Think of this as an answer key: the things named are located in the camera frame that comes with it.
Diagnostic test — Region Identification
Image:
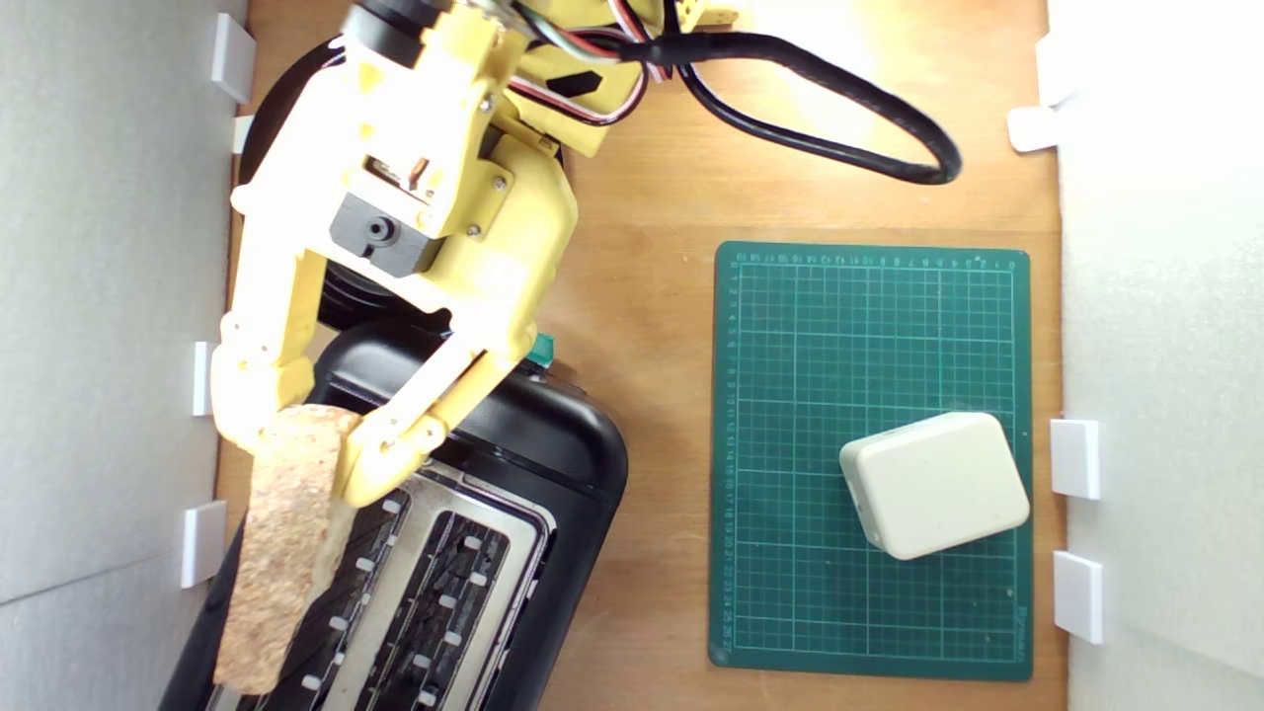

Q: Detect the brown bread slice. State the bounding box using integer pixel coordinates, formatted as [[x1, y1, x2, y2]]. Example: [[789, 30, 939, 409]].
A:
[[212, 403, 364, 695]]

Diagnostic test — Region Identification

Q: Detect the black two-slot toaster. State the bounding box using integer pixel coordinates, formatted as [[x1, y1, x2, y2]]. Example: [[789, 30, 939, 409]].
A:
[[158, 318, 630, 711]]

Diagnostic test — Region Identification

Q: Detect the black round plate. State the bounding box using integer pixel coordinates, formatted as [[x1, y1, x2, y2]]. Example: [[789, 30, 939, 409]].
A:
[[238, 38, 566, 335]]

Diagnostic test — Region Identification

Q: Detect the green cutting mat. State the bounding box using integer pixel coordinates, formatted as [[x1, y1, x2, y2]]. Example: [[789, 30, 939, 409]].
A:
[[708, 241, 1034, 682]]

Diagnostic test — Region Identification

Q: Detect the white rounded block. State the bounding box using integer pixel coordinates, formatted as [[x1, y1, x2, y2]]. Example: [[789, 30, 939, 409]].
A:
[[838, 411, 1031, 562]]

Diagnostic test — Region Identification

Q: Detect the yellow flat camera housing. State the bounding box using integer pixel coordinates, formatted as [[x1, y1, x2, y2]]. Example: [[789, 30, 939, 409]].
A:
[[232, 30, 510, 248]]

